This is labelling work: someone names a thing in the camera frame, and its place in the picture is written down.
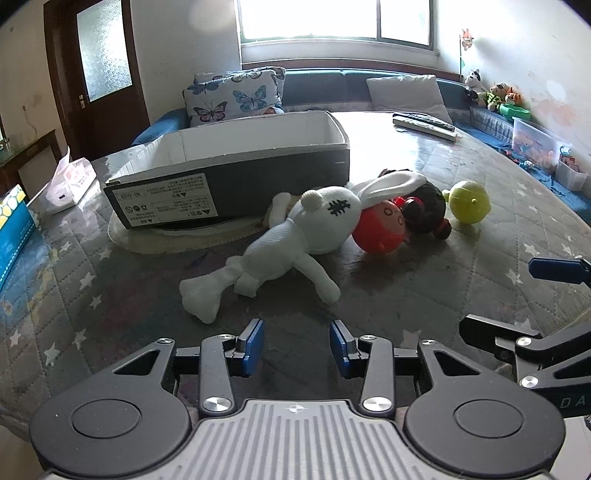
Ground yellow green lemon toy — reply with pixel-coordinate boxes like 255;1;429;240
443;180;491;225

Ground red round toy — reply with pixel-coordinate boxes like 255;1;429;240
352;200;406;254

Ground white plush rabbit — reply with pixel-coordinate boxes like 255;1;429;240
178;170;429;325

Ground black haired doll figure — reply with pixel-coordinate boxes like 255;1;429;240
373;169;452;240

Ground tan peanut plush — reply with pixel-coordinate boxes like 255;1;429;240
263;192;301;228

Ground round beige mat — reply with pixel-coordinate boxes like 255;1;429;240
107;214;266;255

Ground clear plastic storage bin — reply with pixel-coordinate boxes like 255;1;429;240
512;118;572;173

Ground black white cardboard box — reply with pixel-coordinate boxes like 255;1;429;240
103;111;349;229

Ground green orange plush toys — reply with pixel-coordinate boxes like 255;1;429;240
479;82;531;120

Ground grey remote control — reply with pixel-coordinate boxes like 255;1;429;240
393;115;458;142

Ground black white plush toy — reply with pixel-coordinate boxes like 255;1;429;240
464;69;488;107

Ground black remote control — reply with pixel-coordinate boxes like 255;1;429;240
393;112;455;131

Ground white tissue pack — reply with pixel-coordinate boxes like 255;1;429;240
27;148;96;217

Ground grey pillow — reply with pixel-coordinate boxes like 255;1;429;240
366;75;452;123

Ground blue yellow tissue box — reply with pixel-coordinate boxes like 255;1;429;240
0;185;37;287

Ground small pinwheel flag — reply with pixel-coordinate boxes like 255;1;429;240
459;28;474;79

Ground blue sofa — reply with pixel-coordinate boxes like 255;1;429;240
131;67;591;213

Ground butterfly print pillow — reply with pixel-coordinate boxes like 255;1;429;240
182;66;287;127

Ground dark wooden console table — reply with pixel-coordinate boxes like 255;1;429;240
1;130;62;199

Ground window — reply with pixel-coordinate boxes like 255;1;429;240
238;0;434;49

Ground dark wooden door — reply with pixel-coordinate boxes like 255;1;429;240
43;0;149;160

